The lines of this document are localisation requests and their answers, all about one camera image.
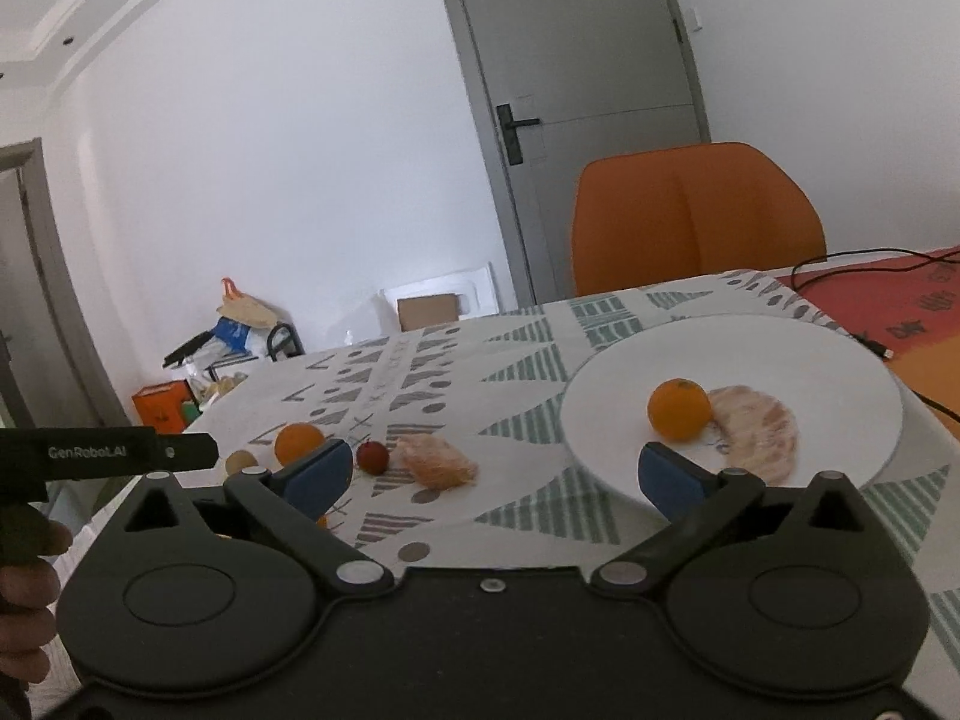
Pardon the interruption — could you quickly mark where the person's left hand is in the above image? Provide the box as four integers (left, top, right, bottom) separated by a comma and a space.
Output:
0, 519, 74, 688

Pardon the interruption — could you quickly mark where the orange chair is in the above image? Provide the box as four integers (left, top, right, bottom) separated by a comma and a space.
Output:
571, 141, 827, 297

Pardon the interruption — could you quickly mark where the black door handle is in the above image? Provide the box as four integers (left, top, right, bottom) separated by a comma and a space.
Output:
496, 103, 541, 166

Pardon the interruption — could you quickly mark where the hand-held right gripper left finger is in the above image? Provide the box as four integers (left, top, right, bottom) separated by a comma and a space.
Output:
112, 439, 396, 602

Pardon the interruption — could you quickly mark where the tan bag with orange handle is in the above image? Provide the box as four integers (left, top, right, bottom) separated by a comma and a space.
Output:
216, 277, 277, 328

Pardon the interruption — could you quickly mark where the red orange printed mat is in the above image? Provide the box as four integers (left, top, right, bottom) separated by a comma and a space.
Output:
776, 246, 960, 437

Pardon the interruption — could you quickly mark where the grey door frame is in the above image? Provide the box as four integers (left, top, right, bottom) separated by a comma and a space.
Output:
0, 139, 130, 428

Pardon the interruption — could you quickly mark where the black flat object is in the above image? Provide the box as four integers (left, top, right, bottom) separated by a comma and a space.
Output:
163, 330, 218, 370

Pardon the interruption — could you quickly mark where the grey door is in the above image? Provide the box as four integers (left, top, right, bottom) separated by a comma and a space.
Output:
430, 0, 712, 308

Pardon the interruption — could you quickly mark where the white foam board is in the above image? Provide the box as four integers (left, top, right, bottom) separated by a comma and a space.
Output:
379, 262, 497, 332

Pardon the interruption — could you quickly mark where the peeled pomelo segment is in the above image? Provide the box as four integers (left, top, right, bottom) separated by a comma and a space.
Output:
391, 433, 479, 488
705, 385, 800, 485

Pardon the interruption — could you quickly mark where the blue white plastic bag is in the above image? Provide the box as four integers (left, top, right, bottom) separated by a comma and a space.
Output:
210, 315, 253, 353

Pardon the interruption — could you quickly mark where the orange with green stem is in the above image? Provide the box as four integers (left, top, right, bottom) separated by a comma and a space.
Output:
647, 379, 712, 442

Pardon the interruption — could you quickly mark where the black cable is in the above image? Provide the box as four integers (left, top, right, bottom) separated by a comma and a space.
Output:
791, 246, 960, 425

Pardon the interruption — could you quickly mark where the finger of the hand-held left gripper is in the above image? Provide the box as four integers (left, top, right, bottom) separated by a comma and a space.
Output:
154, 431, 221, 473

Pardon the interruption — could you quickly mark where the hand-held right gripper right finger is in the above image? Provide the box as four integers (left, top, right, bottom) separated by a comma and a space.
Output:
591, 441, 882, 602

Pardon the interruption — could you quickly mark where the black metal rack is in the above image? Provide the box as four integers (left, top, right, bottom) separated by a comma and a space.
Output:
266, 322, 305, 362

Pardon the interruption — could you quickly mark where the cardboard box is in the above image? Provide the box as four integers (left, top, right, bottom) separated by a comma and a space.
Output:
396, 292, 460, 332

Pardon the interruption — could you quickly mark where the orange box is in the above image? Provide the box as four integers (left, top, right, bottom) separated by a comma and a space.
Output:
133, 380, 194, 436

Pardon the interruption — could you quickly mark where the white round plate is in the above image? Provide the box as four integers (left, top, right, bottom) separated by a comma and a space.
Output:
561, 313, 905, 518

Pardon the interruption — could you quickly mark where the patterned white green tablecloth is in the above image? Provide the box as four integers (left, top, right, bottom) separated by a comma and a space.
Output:
180, 266, 960, 616

